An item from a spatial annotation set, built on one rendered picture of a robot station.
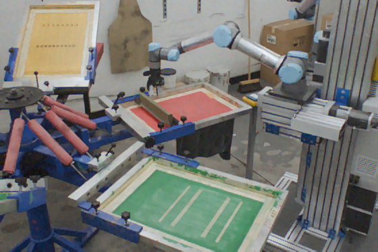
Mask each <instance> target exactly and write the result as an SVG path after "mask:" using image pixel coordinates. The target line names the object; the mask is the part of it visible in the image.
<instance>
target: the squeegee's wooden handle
mask: <svg viewBox="0 0 378 252"><path fill-rule="evenodd" d="M139 95H140V103H142V104H143V105H144V106H146V107H147V108H149V110H150V111H152V112H154V113H155V114H156V115H157V116H158V117H160V118H162V119H163V120H164V119H166V120H167V121H168V122H170V123H171V125H172V114H171V113H170V112H169V111H167V110H165V109H164V108H163V107H161V106H160V105H159V104H158V103H156V102H154V101H153V100H152V99H151V98H149V96H147V95H145V94H144V93H140V94H139Z"/></svg>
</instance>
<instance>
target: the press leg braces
mask: <svg viewBox="0 0 378 252"><path fill-rule="evenodd" d="M52 229H53V230H54V235H53V242H54V243H56V244H57V245H60V246H61V247H63V248H65V249H66V250H68V251H69V252H87V251H85V250H83V249H81V248H80V247H79V246H78V245H75V244H73V243H72V242H70V241H69V240H67V239H65V238H63V237H62V236H73V237H75V239H77V240H79V241H81V242H82V241H83V240H84V239H85V238H87V237H88V235H89V234H90V233H91V231H89V230H85V229H84V230H70V229H65V228H56V227H52ZM60 235H62V236H60ZM27 245H28V248H27V250H26V252H35V251H36V249H37V248H36V244H35V243H33V242H30V234H29V235H28V236H27V237H26V238H24V239H23V240H22V241H21V242H19V244H18V245H16V246H15V247H14V248H13V249H12V250H11V251H10V252H21V251H22V250H23V249H25V248H26V246H27Z"/></svg>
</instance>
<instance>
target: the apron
mask: <svg viewBox="0 0 378 252"><path fill-rule="evenodd" d="M108 32H109V45H110V52H111V73H114V72H125V71H128V70H141V69H142V68H143V67H147V66H149V44H150V43H152V42H153V31H152V23H151V22H150V20H149V19H148V18H145V17H144V16H143V15H142V14H141V12H140V7H139V4H138V2H137V0H120V1H119V7H118V11H117V18H116V20H115V21H114V23H112V25H110V27H109V29H108Z"/></svg>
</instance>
